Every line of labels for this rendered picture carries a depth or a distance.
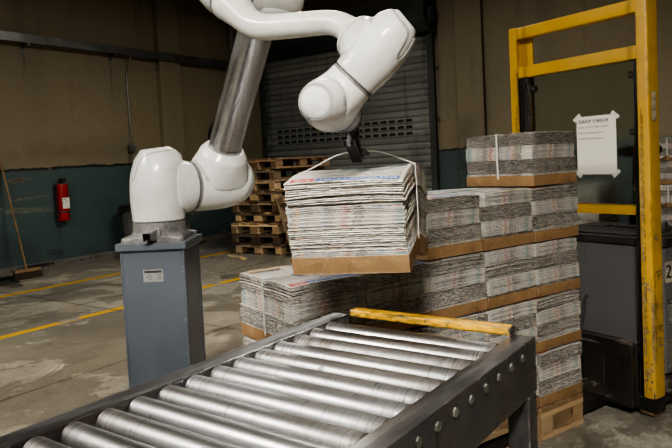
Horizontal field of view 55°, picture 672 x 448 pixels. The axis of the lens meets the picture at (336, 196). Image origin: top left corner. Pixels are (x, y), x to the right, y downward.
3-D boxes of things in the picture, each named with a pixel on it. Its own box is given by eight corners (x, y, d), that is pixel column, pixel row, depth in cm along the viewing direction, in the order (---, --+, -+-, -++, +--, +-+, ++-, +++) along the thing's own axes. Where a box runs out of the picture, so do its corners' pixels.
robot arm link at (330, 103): (337, 145, 141) (378, 100, 139) (316, 138, 126) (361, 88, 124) (303, 112, 143) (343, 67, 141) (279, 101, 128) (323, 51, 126)
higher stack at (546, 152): (473, 414, 298) (462, 136, 292) (516, 398, 315) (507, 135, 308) (541, 442, 267) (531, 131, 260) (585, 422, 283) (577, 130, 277)
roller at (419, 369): (267, 345, 146) (270, 365, 146) (458, 377, 118) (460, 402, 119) (281, 337, 150) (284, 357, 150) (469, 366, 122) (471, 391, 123)
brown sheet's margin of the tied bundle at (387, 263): (311, 254, 170) (309, 238, 169) (419, 250, 162) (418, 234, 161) (292, 275, 155) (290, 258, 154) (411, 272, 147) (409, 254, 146)
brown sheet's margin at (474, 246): (362, 251, 260) (362, 240, 260) (415, 243, 277) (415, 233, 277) (427, 260, 229) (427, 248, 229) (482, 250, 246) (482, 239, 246)
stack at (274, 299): (248, 497, 234) (235, 271, 229) (474, 414, 299) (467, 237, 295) (304, 547, 202) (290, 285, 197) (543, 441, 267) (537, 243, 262)
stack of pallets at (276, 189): (285, 241, 1005) (280, 158, 998) (336, 243, 955) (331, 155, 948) (228, 254, 892) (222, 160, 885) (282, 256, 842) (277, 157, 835)
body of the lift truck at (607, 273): (540, 373, 349) (536, 227, 345) (600, 352, 380) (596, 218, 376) (666, 411, 292) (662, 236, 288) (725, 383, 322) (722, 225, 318)
